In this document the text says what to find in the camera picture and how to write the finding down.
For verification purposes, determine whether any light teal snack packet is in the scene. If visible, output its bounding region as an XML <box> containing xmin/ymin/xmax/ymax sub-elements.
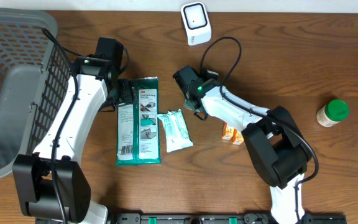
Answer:
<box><xmin>157</xmin><ymin>109</ymin><xmax>193</xmax><ymax>152</ymax></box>

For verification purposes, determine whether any green white wipes pack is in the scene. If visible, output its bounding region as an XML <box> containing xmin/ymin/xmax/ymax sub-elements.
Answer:
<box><xmin>116</xmin><ymin>77</ymin><xmax>160</xmax><ymax>166</ymax></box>

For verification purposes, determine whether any orange juice box pair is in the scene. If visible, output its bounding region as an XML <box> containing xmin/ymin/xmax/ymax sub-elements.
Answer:
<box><xmin>221</xmin><ymin>123</ymin><xmax>244</xmax><ymax>145</ymax></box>

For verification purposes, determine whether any green lid white jar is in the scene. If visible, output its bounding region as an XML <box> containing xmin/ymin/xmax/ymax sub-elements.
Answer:
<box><xmin>316</xmin><ymin>100</ymin><xmax>350</xmax><ymax>128</ymax></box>

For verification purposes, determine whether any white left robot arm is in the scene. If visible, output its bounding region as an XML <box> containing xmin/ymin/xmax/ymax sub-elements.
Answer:
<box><xmin>12</xmin><ymin>37</ymin><xmax>137</xmax><ymax>223</ymax></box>

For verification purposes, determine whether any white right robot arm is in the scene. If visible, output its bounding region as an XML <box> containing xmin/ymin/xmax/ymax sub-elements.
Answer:
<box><xmin>173</xmin><ymin>66</ymin><xmax>314</xmax><ymax>223</ymax></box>

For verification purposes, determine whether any white barcode scanner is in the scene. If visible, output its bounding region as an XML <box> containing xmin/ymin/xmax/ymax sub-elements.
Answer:
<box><xmin>180</xmin><ymin>1</ymin><xmax>212</xmax><ymax>46</ymax></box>

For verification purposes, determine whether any grey plastic mesh basket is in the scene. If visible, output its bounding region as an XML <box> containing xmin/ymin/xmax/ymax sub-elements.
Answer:
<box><xmin>0</xmin><ymin>8</ymin><xmax>69</xmax><ymax>178</ymax></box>

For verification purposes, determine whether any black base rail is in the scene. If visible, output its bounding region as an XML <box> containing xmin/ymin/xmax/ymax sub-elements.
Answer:
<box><xmin>107</xmin><ymin>213</ymin><xmax>347</xmax><ymax>224</ymax></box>

